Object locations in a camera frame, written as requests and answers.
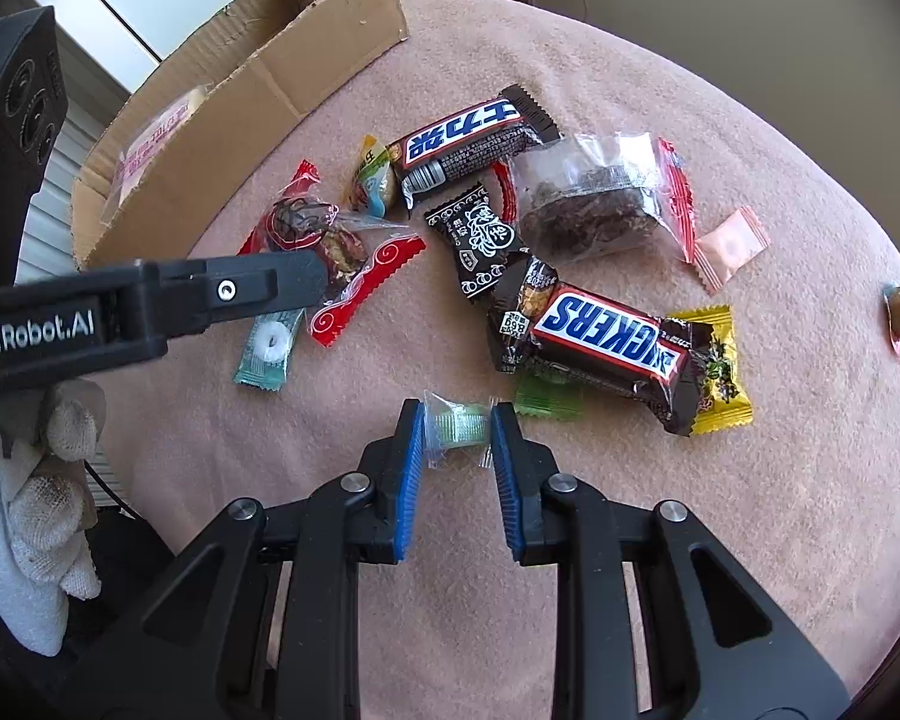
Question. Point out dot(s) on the brown peanut snack packet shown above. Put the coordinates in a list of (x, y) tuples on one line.
[(514, 315)]

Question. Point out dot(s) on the green candy packet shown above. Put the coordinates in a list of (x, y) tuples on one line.
[(544, 397)]

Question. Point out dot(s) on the brown chocolate bar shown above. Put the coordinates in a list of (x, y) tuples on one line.
[(607, 341)]

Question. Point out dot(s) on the small pink candy packet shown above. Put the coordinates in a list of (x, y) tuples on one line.
[(727, 247)]

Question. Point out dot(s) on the grey ribbed shutter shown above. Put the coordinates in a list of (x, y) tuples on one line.
[(60, 165)]

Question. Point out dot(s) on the blue label chocolate bar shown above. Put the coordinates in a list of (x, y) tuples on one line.
[(465, 142)]

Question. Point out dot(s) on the black patterned candy packet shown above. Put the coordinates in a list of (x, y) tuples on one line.
[(476, 240)]

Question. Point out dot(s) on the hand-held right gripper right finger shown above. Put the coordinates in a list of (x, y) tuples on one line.
[(506, 480)]

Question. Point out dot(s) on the red clear nut packet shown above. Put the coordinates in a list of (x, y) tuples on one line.
[(345, 251)]

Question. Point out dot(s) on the small yellow blue candy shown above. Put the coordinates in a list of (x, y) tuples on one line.
[(371, 180)]

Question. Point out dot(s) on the clear red-edged cake packet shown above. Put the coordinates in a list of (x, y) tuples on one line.
[(585, 199)]

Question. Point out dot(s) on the person's left hand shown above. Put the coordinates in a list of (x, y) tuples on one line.
[(37, 525)]

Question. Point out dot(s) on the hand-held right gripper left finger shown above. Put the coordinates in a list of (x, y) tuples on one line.
[(412, 480)]

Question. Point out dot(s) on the yellow candy packet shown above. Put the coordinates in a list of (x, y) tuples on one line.
[(720, 382)]

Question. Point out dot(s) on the teal mint candy packet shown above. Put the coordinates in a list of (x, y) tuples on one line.
[(270, 349)]

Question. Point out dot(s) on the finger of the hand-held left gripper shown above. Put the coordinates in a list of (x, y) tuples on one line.
[(225, 289)]

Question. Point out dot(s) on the cardboard box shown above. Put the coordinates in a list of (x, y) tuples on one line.
[(307, 67)]

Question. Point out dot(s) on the clear green candy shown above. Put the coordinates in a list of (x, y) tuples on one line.
[(457, 424)]

